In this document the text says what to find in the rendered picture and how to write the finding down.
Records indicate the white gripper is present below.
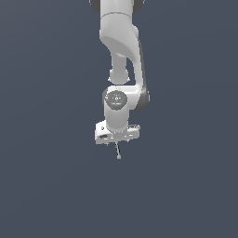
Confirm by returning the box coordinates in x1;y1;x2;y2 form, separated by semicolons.
94;121;141;147

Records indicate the thin grey rod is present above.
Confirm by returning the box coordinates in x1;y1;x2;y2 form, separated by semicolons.
114;141;122;160

